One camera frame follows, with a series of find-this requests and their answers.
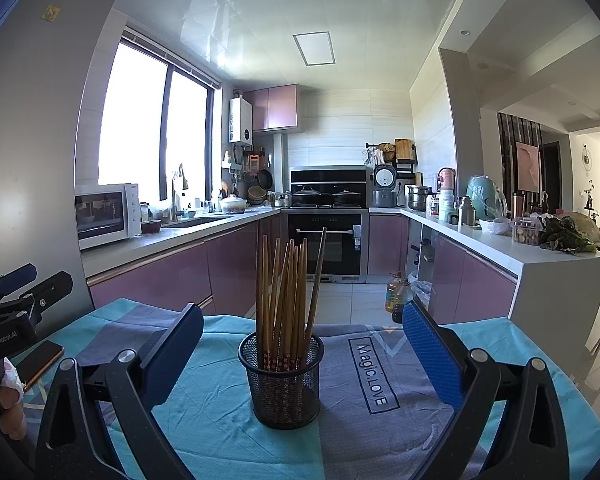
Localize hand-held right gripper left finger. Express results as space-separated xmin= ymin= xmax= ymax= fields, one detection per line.
xmin=35 ymin=302 xmax=204 ymax=480

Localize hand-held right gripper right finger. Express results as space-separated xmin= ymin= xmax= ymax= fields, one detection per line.
xmin=401 ymin=299 xmax=571 ymax=480

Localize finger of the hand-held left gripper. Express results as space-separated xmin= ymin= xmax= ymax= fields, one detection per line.
xmin=0 ymin=262 xmax=39 ymax=307
xmin=10 ymin=270 xmax=75 ymax=325

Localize black mesh utensil holder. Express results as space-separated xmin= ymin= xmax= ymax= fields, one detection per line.
xmin=238 ymin=330 xmax=325 ymax=430

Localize dark brown wooden chopstick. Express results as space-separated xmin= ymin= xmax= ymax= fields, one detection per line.
xmin=302 ymin=226 xmax=328 ymax=356
xmin=256 ymin=234 xmax=270 ymax=361

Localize bunch of bamboo chopsticks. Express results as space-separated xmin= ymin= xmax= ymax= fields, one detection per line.
xmin=265 ymin=237 xmax=310 ymax=372

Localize person's left hand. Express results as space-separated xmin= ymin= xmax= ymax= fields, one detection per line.
xmin=0 ymin=357 xmax=27 ymax=438

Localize black smartphone orange edge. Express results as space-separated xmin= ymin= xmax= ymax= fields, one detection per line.
xmin=11 ymin=340 xmax=65 ymax=393

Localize dark liquid plastic bottle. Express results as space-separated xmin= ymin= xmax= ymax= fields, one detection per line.
xmin=391 ymin=280 xmax=413 ymax=324

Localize clear plastic bag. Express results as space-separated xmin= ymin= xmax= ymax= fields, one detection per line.
xmin=410 ymin=280 xmax=433 ymax=306

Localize yellow cooking oil bottle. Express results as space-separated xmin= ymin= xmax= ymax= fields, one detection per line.
xmin=384 ymin=271 xmax=405 ymax=313

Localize purple kitchen base cabinets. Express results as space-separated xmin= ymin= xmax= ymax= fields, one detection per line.
xmin=80 ymin=207 xmax=600 ymax=331

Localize white microwave oven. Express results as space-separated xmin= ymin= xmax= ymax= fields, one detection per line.
xmin=75 ymin=183 xmax=142 ymax=252

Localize teal and grey tablecloth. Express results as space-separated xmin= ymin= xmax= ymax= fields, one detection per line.
xmin=10 ymin=297 xmax=600 ymax=480

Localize grey refrigerator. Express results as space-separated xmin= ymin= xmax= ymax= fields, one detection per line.
xmin=0 ymin=0 xmax=126 ymax=321

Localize black built-in oven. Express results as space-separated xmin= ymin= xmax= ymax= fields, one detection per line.
xmin=287 ymin=211 xmax=369 ymax=283

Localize white canister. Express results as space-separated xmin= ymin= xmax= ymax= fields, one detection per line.
xmin=439 ymin=190 xmax=458 ymax=223

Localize clear plastic food container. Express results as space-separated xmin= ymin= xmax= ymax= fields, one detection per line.
xmin=511 ymin=216 xmax=543 ymax=247

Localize stainless steel pot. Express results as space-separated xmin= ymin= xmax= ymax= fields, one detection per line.
xmin=406 ymin=185 xmax=433 ymax=212

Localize white casserole pot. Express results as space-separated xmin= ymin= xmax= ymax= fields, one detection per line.
xmin=220 ymin=194 xmax=250 ymax=215

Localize pale green air fryer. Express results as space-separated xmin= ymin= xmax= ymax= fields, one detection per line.
xmin=466 ymin=175 xmax=507 ymax=220

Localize leafy green vegetables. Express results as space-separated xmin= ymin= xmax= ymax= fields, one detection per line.
xmin=539 ymin=214 xmax=598 ymax=255

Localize black lidded wok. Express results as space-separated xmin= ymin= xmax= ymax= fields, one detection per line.
xmin=331 ymin=189 xmax=363 ymax=207
xmin=291 ymin=186 xmax=323 ymax=207

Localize grey rice cooker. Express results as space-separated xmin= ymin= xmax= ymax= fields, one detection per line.
xmin=371 ymin=162 xmax=398 ymax=208

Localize large kitchen window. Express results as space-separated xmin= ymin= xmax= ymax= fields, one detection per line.
xmin=97 ymin=35 xmax=221 ymax=201

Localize black stove hood unit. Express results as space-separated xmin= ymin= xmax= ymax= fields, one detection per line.
xmin=289 ymin=165 xmax=369 ymax=208

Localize rectangular ceiling light panel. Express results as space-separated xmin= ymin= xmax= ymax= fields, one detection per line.
xmin=293 ymin=32 xmax=337 ymax=66

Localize wall rack with cutting boards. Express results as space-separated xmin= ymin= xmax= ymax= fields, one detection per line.
xmin=365 ymin=138 xmax=417 ymax=178

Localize pink framed wall picture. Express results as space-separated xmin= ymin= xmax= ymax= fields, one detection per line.
xmin=516 ymin=141 xmax=542 ymax=193

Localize white wall water heater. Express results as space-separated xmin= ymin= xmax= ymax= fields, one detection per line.
xmin=229 ymin=96 xmax=254 ymax=144

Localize purple wall cabinet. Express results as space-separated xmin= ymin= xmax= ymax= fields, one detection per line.
xmin=242 ymin=84 xmax=299 ymax=133

